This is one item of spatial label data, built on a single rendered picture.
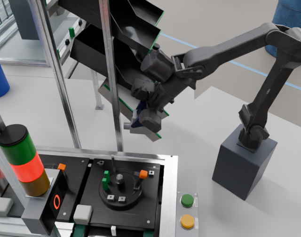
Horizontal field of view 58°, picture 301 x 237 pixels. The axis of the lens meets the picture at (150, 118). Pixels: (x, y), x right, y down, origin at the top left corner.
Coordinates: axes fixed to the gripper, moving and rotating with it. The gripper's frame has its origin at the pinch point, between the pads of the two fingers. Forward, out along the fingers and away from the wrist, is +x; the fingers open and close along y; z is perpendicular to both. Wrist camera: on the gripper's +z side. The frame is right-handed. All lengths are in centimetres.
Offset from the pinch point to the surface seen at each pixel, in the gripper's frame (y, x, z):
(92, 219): 18.2, 28.3, -6.6
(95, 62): -13.5, 2.3, 17.0
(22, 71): -78, 71, 35
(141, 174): 10.0, 10.4, -10.2
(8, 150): 31.4, 0.2, 25.8
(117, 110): -10.1, 10.1, 2.0
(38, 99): -52, 61, 21
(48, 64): -82, 60, 26
